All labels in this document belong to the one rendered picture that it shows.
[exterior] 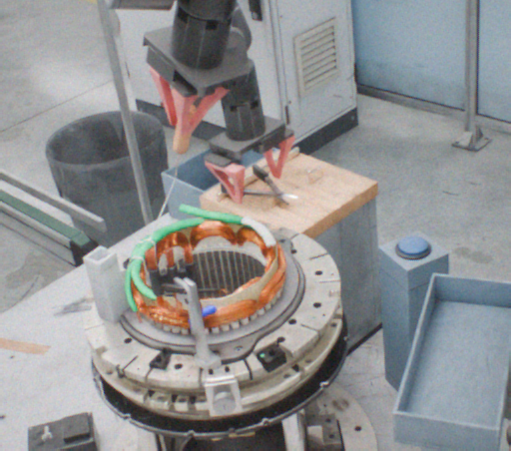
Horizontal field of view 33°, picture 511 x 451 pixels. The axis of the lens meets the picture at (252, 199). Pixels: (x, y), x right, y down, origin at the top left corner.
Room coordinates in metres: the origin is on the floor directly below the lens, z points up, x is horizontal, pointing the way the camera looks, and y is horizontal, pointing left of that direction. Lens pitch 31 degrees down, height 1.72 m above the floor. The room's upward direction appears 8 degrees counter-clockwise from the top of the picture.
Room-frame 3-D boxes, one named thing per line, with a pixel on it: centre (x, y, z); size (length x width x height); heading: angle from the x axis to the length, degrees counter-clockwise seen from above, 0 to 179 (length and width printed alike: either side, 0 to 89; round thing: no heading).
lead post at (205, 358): (0.72, 0.07, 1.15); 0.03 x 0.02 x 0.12; 36
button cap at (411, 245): (0.96, -0.21, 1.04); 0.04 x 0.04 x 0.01
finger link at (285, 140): (1.13, -0.03, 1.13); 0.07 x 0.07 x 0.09; 40
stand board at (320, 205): (1.12, -0.06, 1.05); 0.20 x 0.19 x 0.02; 40
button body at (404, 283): (0.96, -0.21, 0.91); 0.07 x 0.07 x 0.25; 22
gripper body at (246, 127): (1.11, 0.00, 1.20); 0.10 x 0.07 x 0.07; 130
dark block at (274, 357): (0.72, 0.00, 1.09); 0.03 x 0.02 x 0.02; 121
